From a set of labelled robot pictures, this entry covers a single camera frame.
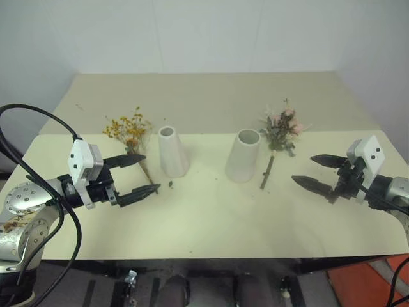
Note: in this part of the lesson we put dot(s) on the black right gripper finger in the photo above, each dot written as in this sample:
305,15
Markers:
327,160
313,185

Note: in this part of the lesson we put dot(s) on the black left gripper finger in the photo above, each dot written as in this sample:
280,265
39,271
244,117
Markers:
137,194
128,160

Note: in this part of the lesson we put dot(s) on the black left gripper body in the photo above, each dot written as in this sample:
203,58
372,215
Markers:
100,192

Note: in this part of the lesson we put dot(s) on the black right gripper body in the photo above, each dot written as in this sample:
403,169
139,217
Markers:
346,182

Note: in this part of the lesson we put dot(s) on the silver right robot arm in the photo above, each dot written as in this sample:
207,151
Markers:
397,188

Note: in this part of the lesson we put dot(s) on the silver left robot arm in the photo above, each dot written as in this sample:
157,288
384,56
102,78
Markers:
22,198

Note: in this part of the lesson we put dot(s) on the white narrow-mouth tapered vase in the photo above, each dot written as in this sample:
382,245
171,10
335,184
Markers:
172,153

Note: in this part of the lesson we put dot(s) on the white wide-mouth tapered vase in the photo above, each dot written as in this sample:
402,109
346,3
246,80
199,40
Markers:
242,158

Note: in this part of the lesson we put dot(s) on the yellow dried flower bouquet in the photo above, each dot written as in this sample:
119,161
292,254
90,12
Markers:
131,129

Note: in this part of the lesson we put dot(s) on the pink dried flower bouquet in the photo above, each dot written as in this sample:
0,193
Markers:
282,129

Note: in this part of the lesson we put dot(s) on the small dry twig scrap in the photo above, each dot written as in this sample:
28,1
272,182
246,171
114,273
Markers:
79,107

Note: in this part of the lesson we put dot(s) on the metal table clamp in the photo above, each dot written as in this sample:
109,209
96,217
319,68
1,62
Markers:
131,277
284,286

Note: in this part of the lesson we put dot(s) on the orange box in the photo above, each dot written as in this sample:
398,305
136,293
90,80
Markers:
361,284

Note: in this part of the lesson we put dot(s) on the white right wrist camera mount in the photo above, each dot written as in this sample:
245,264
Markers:
370,153

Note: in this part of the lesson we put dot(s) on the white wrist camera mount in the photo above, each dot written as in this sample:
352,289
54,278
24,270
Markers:
370,153
80,153

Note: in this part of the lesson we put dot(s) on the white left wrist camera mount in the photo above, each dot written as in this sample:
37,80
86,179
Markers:
80,153

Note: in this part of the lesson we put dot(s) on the black table frame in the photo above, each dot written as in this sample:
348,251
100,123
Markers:
204,267

